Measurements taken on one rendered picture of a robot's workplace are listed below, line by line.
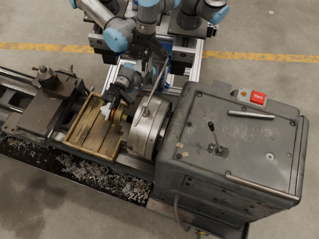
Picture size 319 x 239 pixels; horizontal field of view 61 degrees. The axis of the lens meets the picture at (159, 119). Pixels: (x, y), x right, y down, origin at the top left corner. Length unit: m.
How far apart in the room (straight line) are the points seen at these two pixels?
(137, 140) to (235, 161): 0.43
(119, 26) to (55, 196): 1.62
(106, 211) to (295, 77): 2.32
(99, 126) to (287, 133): 0.98
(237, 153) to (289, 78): 2.12
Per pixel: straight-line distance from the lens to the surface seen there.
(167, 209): 1.79
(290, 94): 3.09
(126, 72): 1.50
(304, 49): 3.57
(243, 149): 1.19
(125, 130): 1.32
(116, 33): 1.25
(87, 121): 1.63
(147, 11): 1.04
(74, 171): 1.89
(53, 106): 1.63
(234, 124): 1.22
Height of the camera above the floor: 2.30
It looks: 62 degrees down
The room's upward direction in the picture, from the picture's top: 4 degrees clockwise
